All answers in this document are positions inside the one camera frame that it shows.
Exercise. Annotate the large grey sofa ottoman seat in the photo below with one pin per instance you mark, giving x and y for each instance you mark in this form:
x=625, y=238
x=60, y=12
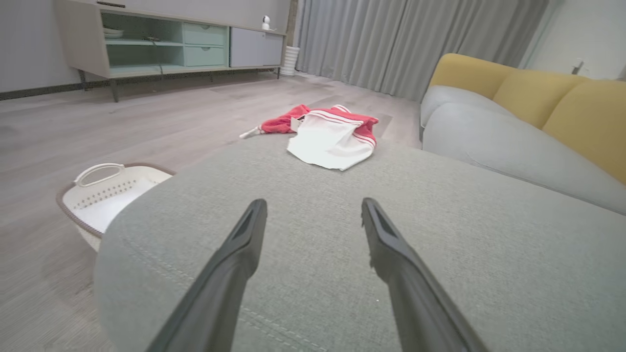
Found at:
x=313, y=186

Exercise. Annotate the white ribbed plant pot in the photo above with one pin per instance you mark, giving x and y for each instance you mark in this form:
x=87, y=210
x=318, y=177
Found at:
x=290, y=61

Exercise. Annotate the small white security camera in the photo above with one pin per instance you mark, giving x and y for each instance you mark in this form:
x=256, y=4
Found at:
x=266, y=22

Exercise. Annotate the white laundry basket brown rim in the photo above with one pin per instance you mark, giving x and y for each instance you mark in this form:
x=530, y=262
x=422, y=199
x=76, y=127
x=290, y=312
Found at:
x=98, y=195

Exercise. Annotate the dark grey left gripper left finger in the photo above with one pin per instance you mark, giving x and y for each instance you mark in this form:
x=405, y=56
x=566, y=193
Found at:
x=220, y=298

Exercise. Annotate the white stacked plates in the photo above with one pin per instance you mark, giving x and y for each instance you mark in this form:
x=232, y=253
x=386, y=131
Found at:
x=113, y=33

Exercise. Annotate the yellow sofa backrest cushion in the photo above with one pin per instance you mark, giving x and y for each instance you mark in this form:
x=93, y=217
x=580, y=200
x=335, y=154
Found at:
x=592, y=122
x=533, y=95

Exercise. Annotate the grey pleated curtain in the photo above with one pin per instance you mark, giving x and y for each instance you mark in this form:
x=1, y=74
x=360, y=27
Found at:
x=391, y=44

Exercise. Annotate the beige and green tv cabinet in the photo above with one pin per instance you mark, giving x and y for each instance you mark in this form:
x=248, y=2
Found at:
x=254, y=49

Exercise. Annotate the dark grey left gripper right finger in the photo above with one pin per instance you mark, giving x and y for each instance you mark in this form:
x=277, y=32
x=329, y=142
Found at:
x=415, y=308

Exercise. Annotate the red t-shirt with white sleeves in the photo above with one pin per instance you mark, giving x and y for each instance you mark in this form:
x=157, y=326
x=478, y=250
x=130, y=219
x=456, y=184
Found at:
x=332, y=144

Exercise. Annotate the grey sofa seat cushion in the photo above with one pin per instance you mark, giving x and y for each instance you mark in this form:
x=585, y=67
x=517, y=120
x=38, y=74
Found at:
x=513, y=151
x=445, y=98

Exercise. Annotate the flat black device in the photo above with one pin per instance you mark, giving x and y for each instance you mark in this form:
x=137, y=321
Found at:
x=111, y=4

